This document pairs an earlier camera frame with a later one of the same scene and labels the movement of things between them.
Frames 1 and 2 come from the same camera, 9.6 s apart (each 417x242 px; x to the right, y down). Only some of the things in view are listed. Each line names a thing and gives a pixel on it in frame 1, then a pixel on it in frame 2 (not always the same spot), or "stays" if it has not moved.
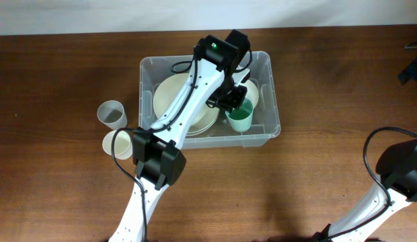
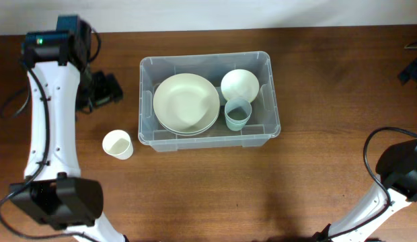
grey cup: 113,114 -> 237,111
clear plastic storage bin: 247,116 stays
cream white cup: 122,144 stays
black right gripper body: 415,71 stays
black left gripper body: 230,96 -> 98,90
